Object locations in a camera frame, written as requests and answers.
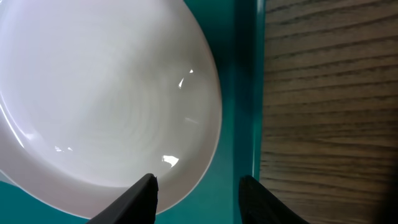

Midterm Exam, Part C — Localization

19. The white round plate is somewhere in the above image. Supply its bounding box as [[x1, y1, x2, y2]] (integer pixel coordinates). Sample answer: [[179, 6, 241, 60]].
[[1, 0, 222, 218]]

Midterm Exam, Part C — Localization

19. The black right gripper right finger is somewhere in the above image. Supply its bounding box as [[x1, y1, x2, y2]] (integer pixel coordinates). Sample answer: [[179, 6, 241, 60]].
[[238, 175, 308, 224]]

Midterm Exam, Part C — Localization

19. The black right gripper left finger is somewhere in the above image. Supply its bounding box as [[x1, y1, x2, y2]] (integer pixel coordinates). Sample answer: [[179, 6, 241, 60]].
[[87, 174, 159, 224]]

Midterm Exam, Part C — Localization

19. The teal plastic tray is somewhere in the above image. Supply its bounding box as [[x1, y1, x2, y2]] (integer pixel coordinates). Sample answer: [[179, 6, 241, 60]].
[[0, 0, 267, 224]]

